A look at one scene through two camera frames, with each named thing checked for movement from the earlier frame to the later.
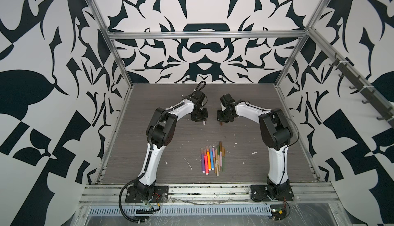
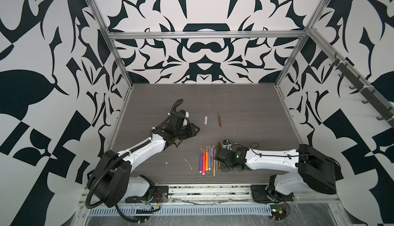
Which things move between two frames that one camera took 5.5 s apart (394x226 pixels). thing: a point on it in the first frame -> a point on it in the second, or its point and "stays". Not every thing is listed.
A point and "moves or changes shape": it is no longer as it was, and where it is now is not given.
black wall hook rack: [369, 94] stays
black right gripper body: [223, 116] -> [227, 167]
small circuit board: [279, 211] stays
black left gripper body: [202, 115] -> [185, 132]
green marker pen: [222, 158] moves or changes shape
